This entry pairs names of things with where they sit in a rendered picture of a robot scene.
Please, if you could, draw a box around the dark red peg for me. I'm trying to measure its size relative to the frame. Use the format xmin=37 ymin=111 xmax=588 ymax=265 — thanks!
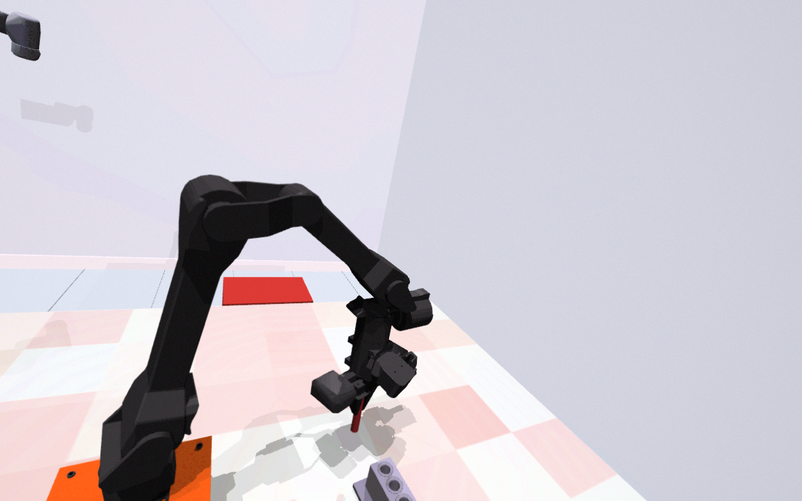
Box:
xmin=350 ymin=398 xmax=364 ymax=433

